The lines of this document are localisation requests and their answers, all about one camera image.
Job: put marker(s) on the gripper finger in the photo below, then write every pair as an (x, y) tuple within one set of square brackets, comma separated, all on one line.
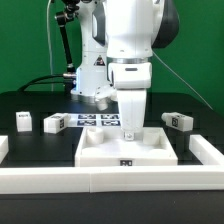
[(128, 136)]

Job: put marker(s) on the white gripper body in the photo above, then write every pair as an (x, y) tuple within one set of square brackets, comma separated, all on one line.
[(131, 82)]

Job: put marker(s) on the white square table top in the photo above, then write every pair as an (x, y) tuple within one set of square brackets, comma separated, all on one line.
[(106, 146)]

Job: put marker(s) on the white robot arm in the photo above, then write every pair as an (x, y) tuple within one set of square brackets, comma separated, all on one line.
[(118, 39)]

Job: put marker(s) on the printed tag sheet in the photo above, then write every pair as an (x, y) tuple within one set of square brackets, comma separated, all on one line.
[(81, 120)]

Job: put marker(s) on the white U-shaped fence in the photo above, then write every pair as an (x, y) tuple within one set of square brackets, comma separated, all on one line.
[(107, 179)]

